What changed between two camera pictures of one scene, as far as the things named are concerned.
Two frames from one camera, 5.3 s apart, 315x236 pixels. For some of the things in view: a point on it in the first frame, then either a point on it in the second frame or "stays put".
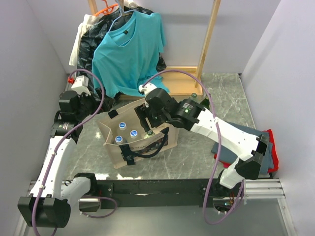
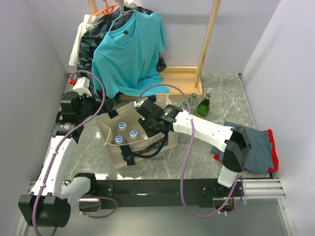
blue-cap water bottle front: [133, 133] stays put
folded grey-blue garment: [228, 153] stays put
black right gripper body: [155, 119] to [148, 126]
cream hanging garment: [88, 20] stays put
